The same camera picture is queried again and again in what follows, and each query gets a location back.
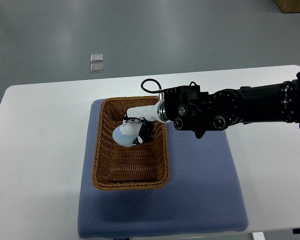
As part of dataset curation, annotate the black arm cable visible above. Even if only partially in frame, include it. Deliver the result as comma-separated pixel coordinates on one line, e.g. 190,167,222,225
140,78,165,97

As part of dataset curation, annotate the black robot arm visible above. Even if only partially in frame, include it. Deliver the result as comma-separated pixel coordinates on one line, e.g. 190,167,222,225
123,72,300,145

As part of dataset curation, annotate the upper silver floor plate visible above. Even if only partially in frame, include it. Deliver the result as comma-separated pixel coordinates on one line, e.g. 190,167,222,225
90,53,104,63

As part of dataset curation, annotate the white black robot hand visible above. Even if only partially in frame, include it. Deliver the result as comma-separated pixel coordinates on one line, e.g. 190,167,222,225
123,102,163,145

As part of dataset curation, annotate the blue white plush toy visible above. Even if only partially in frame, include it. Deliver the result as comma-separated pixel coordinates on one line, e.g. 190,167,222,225
112,123,142,147

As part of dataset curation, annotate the brown wicker basket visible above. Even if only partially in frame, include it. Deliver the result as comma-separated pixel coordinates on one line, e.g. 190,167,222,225
92,96,170,191

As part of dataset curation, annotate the brown cardboard box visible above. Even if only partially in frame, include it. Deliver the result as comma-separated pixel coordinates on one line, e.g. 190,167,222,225
275,0,300,14

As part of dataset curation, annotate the blue quilted mat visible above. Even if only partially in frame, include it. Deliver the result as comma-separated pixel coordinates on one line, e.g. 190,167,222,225
77,99,249,238

